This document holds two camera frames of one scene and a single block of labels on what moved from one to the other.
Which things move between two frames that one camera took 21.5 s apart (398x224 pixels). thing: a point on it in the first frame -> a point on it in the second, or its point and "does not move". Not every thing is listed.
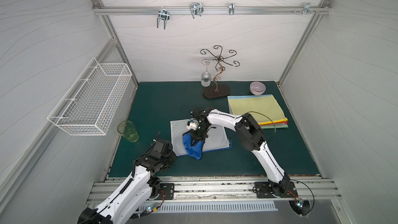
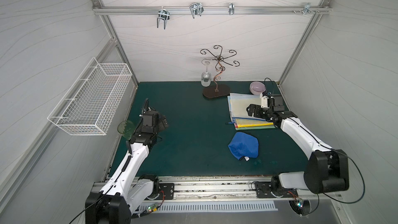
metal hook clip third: [231, 8] does not move
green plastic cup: [127, 129] does not move
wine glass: [206, 78] does not move
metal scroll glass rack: [218, 91] does not move
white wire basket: [87, 107] does not move
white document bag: [217, 139] -> [239, 102]
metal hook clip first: [164, 14] does not move
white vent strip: [184, 207] does not move
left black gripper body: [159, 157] -> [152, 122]
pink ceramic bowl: [257, 88] does not move
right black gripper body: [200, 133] -> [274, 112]
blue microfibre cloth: [195, 151] -> [242, 144]
